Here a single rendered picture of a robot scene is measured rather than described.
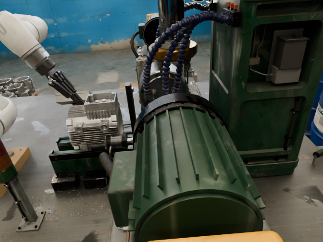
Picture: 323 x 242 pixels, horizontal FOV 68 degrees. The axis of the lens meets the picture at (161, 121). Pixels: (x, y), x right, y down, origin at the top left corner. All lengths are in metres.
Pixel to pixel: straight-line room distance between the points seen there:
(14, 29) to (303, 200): 1.22
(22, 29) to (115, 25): 5.54
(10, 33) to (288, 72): 0.96
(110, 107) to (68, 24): 5.85
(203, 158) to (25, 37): 0.87
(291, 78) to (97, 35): 6.01
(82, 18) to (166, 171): 6.42
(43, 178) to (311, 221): 1.09
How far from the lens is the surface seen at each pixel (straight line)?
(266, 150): 1.04
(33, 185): 1.24
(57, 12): 6.80
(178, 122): 0.38
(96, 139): 1.03
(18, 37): 1.05
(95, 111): 1.00
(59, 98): 1.32
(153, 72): 1.20
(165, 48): 0.88
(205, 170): 0.30
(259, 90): 0.89
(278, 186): 1.11
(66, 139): 1.24
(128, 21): 6.49
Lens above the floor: 1.55
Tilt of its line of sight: 31 degrees down
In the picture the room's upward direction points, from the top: 5 degrees counter-clockwise
